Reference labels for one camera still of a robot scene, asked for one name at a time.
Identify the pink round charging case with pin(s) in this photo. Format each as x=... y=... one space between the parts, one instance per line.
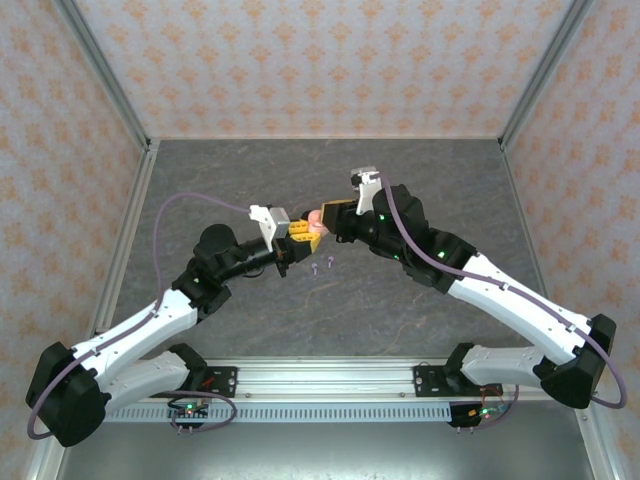
x=315 y=217

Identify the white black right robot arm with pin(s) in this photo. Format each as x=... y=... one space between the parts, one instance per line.
x=520 y=305

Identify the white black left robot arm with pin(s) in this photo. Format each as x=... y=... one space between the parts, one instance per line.
x=135 y=330

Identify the aluminium base beam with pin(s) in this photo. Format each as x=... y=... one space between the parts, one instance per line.
x=325 y=382

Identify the small controller circuit board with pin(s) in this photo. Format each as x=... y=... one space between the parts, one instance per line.
x=190 y=412
x=482 y=414

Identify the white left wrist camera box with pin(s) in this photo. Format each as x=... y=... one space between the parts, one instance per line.
x=272 y=225

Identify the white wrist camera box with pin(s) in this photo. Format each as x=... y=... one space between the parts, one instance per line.
x=272 y=225
x=367 y=192

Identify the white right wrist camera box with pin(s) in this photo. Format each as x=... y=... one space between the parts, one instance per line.
x=367 y=192

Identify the aluminium side rail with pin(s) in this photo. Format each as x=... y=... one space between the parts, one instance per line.
x=522 y=210
x=125 y=235

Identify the aluminium frame post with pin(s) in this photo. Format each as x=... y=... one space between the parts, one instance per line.
x=543 y=75
x=106 y=75

